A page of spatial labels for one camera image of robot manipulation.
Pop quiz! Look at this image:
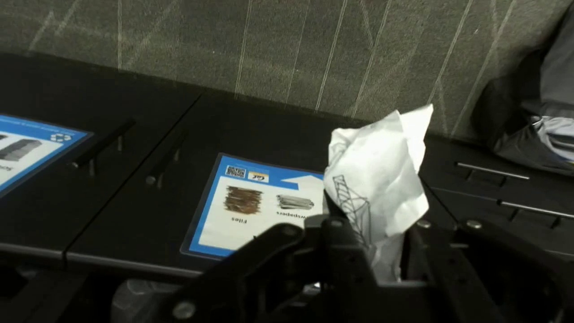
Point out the mixed paper sign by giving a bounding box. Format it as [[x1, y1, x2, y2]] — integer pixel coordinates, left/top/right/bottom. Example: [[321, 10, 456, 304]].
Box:
[[0, 115, 92, 196], [183, 155, 327, 259]]

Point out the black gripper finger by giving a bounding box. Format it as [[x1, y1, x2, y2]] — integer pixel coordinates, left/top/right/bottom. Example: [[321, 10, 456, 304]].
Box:
[[323, 189, 357, 234]]

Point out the left mixed paper sign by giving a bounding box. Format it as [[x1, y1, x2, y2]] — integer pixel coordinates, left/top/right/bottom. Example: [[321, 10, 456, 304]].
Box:
[[183, 155, 327, 259]]

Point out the black grey backpack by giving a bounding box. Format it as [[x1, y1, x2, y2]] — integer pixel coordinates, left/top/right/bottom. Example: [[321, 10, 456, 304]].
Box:
[[472, 10, 574, 178]]

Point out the right mixed paper sign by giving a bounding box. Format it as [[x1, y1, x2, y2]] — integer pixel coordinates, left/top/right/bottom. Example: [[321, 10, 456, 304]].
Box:
[[0, 115, 92, 196]]

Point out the black cabinet with drawers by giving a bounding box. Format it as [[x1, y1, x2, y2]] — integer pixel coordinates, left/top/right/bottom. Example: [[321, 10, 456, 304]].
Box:
[[0, 54, 573, 279]]

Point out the white paper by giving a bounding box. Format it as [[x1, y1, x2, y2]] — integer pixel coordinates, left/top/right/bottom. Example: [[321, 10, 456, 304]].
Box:
[[323, 105, 434, 284]]

